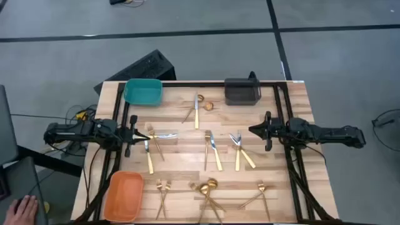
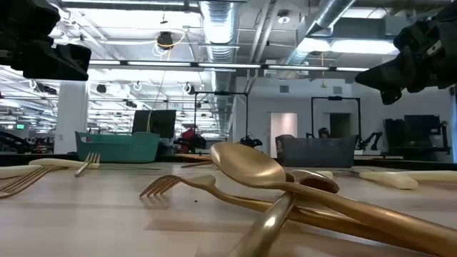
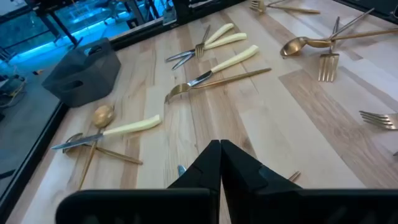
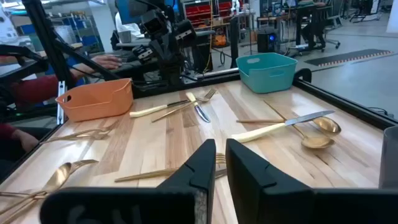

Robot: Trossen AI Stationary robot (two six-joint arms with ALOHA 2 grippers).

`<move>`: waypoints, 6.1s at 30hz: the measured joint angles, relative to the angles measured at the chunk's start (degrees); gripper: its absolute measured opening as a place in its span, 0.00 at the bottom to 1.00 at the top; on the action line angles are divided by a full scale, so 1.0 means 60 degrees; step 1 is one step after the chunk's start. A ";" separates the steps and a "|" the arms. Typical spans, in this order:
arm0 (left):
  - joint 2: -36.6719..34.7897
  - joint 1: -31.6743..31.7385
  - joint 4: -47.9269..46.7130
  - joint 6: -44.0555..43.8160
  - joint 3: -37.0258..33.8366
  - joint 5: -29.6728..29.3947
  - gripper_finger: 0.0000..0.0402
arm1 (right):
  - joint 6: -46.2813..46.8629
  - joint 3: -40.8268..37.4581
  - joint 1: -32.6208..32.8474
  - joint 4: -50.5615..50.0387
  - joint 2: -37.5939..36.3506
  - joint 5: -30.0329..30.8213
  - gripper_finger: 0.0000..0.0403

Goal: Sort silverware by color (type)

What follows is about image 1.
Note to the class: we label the grey side desk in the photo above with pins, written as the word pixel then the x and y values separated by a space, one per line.
pixel 18 178

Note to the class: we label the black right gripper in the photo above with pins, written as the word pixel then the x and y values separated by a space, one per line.
pixel 273 132

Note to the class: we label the dark grey plastic bin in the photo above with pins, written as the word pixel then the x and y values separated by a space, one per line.
pixel 242 92

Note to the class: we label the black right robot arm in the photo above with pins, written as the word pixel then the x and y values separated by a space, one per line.
pixel 328 132

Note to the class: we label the teal plastic bin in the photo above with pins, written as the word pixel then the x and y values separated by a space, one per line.
pixel 142 92

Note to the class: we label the person's hand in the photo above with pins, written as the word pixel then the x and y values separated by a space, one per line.
pixel 20 212

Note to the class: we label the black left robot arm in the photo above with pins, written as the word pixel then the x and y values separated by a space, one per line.
pixel 78 132

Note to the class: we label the dark grey monitor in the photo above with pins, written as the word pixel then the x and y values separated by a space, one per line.
pixel 6 125

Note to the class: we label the yellow disc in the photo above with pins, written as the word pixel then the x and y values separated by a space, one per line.
pixel 47 207

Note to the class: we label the black perforated crate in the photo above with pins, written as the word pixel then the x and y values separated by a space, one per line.
pixel 147 67

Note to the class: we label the orange plastic bin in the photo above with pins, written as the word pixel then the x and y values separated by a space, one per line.
pixel 123 197

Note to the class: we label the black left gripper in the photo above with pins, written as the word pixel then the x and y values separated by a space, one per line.
pixel 127 136

